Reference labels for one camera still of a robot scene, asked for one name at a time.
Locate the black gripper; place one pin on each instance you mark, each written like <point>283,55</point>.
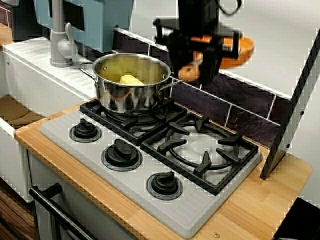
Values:
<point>197,17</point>

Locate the orange toy frying pan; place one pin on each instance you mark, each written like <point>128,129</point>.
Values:
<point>246,50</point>

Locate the yellow toy corn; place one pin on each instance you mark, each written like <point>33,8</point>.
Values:
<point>130,80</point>

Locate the stainless steel pot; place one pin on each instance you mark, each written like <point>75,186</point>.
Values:
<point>125,100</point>

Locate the dark tile backsplash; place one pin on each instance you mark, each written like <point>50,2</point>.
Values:
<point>250,120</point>

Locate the teal toy microwave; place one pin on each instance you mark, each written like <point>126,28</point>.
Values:
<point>105,32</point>

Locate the black burner grate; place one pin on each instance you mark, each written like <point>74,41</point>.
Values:
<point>86,107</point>
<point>205,162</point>

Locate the dark grey side panel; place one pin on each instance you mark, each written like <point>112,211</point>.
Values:
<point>287,125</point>

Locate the black stove knob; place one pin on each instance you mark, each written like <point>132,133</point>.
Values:
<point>121,155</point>
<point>165,186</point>
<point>85,131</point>

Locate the grey toy faucet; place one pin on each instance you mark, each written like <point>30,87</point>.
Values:
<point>58,45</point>

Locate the grey toy stove panel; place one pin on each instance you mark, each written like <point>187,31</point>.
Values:
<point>175,215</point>

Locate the white toy sink basin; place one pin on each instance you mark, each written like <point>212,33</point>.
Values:
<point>37,82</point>

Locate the white toy oven door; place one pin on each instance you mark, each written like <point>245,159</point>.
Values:
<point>87,205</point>

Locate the black box corner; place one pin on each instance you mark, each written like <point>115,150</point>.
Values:
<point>300,220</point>

